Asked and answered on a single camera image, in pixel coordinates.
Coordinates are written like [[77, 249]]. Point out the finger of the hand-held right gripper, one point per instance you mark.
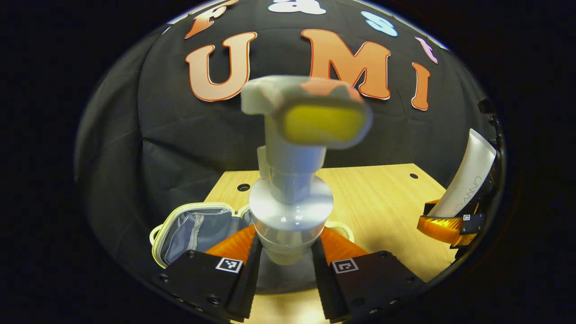
[[431, 208], [471, 223]]

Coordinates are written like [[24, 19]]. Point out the white squeeze tube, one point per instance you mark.
[[468, 180]]

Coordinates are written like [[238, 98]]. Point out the white pump bottle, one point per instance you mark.
[[288, 211]]

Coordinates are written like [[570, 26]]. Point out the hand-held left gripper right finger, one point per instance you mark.
[[326, 292]]

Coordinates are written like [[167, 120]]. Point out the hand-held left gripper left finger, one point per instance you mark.
[[245, 292]]

